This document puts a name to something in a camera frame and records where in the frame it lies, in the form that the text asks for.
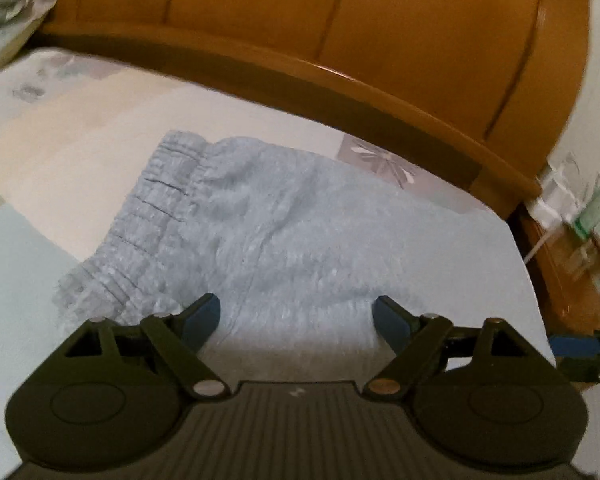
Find light grey sweatpants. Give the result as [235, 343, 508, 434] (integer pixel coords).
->
[54, 132, 550, 384]

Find wooden nightstand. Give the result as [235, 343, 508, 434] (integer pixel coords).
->
[507, 206, 600, 335]

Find clutter on nightstand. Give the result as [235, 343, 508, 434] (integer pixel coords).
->
[524, 154, 600, 271]

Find patchwork floral bed sheet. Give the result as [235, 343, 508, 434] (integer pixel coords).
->
[0, 49, 493, 479]

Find wooden headboard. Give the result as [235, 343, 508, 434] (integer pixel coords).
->
[35, 0, 590, 217]

